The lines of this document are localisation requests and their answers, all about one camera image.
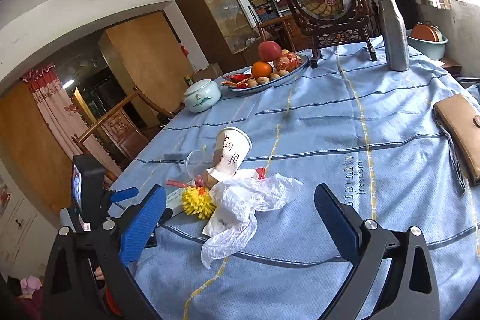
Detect orange fruit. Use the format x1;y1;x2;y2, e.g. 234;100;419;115
250;61;273;79

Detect white paper cup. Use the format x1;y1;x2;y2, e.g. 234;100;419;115
202;127;252;188

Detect large wooden wardrobe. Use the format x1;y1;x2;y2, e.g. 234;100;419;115
98;11;193;112

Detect white plastic bag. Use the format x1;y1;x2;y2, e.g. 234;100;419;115
201;174;303;269

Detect embroidered round table screen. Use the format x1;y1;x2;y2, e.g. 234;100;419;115
286;0;377;68

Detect silver metal bottle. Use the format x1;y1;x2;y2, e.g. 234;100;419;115
377;0;409;71

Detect blue checked tablecloth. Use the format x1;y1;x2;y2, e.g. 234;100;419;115
115;39;479;319

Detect red netted fruit pack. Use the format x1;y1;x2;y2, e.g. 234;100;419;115
273;49;303;72

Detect cardboard box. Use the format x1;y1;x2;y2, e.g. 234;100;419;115
191;63;224;82

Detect carved wooden armchair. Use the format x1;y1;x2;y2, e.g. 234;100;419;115
72;86;185;182

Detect red white small carton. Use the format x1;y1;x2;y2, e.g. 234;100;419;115
256;167;266;179

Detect red candy wrappers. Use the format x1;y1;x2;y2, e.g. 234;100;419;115
222;73;252;89

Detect blue fruit plate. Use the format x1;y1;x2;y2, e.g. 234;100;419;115
222;54;310;94

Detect pink floral curtain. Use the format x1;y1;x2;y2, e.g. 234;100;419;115
21;62;123;178

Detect white medicine box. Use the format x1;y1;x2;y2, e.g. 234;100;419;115
166;185;186;217

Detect white ceramic lidded jar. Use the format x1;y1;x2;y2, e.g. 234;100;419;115
184;79;221;113

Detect walnuts on plate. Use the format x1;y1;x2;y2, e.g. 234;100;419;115
247;70;289;88

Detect tan leather wallet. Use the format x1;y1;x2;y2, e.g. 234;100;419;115
433;94;479;194

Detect yellow pom-pom ball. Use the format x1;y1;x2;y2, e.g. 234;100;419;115
181;186;216;219

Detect pink twisted straw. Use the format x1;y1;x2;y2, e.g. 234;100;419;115
166;179;204;188

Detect red apple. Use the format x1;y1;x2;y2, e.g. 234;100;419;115
258;40;282;62

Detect glass door wooden cabinet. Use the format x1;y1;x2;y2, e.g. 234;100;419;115
174;0;261;72

